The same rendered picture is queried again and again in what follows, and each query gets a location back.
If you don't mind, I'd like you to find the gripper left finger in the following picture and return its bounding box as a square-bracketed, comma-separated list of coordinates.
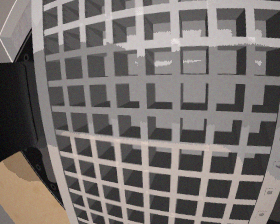
[0, 60, 57, 183]

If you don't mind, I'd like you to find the grey well plate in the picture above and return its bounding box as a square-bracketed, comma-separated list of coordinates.
[31, 0, 280, 224]

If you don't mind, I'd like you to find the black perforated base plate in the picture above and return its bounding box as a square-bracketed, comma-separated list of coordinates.
[13, 27, 280, 224]

